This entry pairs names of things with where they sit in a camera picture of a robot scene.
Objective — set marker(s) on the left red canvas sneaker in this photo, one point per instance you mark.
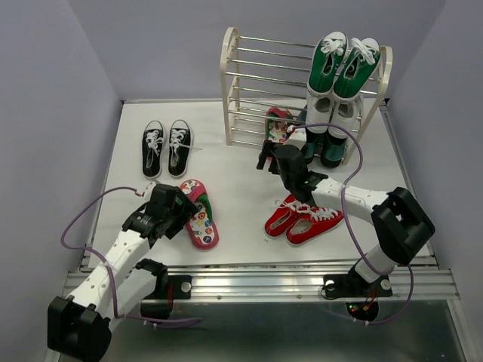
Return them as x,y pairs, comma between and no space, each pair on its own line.
292,218

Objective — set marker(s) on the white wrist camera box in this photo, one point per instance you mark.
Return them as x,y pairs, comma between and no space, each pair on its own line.
146,191
296,138

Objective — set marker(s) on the pink slipper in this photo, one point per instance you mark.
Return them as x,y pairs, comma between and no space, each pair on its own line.
201,228
277,122

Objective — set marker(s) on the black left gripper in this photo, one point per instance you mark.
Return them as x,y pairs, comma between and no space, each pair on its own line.
186,210

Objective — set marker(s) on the left black canvas sneaker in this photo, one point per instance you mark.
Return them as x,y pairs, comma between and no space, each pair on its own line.
153,141

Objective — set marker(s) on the cream shoe shelf chrome bars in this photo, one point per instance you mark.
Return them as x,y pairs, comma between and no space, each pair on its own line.
255,75

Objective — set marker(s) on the left green canvas sneaker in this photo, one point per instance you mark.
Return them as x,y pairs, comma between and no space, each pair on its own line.
328,55

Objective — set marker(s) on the green canvas sneaker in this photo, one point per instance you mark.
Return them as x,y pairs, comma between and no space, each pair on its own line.
328,55
360,65

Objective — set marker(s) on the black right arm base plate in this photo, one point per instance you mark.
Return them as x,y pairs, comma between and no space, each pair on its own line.
352,286

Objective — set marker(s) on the aluminium mounting rail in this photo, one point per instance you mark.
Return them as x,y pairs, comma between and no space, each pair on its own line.
295,283

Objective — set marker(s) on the right white sneaker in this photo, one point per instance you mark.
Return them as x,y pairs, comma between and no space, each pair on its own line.
345,114

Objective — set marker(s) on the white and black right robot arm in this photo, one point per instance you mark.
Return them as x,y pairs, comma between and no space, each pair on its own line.
402,227

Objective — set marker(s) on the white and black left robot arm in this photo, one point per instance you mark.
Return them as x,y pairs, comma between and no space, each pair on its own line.
81,325

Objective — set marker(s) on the left dark green loafer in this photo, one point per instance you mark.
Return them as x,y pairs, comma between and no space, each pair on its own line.
312,146

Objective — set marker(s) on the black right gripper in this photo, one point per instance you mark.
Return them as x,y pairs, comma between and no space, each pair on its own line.
268,150

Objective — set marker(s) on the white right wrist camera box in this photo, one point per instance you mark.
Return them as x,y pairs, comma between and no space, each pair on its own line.
296,138

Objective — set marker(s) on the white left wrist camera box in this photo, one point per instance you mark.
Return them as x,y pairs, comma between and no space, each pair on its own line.
146,191

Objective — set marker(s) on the right black canvas sneaker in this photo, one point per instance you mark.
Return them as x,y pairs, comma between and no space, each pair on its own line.
180,145

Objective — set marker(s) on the black canvas sneaker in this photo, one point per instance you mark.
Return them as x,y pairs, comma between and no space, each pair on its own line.
180,145
153,141

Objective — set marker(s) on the right green canvas sneaker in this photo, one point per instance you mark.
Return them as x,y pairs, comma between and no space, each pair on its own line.
360,65

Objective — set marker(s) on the red canvas sneaker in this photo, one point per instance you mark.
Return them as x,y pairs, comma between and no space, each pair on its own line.
313,226
292,218

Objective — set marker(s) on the white sneaker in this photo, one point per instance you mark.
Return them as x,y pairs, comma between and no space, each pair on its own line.
345,114
318,110

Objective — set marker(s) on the right red canvas sneaker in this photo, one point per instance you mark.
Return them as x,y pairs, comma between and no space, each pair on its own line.
313,226

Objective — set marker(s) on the left white sneaker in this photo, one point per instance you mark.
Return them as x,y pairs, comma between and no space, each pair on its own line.
318,110

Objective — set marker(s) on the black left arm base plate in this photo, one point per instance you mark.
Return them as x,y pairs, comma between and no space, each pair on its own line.
181,285

